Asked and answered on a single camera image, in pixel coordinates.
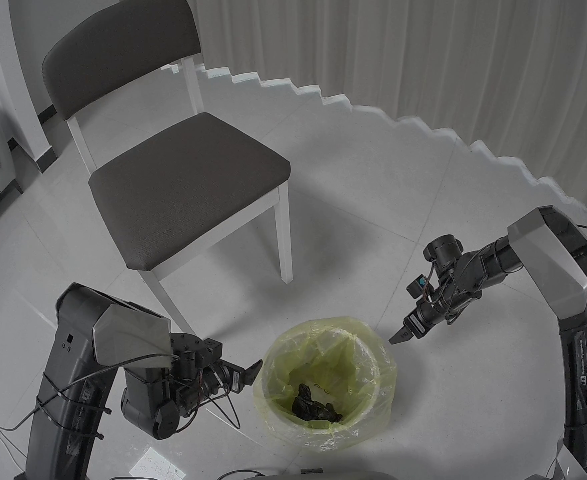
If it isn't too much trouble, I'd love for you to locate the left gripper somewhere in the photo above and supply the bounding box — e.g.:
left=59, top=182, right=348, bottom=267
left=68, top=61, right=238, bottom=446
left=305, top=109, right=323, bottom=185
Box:
left=207, top=361, right=248, bottom=395

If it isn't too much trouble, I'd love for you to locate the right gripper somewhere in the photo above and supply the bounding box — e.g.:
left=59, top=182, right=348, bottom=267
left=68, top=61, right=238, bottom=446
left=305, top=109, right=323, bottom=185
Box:
left=406, top=300, right=452, bottom=342

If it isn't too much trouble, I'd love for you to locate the white trash bin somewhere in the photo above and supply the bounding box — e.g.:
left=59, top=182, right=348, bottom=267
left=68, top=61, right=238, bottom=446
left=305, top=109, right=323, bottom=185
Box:
left=263, top=329, right=392, bottom=450

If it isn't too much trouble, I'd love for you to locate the crumpled black plastic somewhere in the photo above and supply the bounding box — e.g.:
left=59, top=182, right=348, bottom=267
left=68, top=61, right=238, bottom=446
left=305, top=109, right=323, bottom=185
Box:
left=291, top=382, right=345, bottom=422

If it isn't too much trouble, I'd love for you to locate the yellow-green clear plastic bag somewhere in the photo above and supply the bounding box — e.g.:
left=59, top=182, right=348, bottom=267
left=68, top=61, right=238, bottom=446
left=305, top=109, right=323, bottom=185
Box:
left=253, top=317, right=398, bottom=452

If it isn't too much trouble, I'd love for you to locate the grey padded white-legged chair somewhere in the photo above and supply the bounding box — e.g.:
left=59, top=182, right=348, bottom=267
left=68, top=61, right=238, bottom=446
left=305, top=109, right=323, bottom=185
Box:
left=41, top=0, right=294, bottom=340

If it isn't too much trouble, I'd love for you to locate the white curtain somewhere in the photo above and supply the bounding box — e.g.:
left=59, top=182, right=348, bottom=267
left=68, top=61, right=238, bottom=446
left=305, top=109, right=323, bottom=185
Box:
left=115, top=0, right=587, bottom=220

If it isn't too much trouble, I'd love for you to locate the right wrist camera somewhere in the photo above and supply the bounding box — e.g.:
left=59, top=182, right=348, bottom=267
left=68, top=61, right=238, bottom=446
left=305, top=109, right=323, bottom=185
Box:
left=407, top=276, right=432, bottom=300

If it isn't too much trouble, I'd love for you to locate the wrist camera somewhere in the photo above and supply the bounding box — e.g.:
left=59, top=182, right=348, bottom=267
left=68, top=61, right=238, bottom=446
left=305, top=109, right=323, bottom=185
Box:
left=407, top=276, right=432, bottom=300
left=200, top=337, right=223, bottom=364

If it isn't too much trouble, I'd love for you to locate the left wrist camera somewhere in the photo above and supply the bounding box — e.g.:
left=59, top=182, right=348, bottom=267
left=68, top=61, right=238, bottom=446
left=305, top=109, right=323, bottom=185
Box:
left=200, top=337, right=223, bottom=364

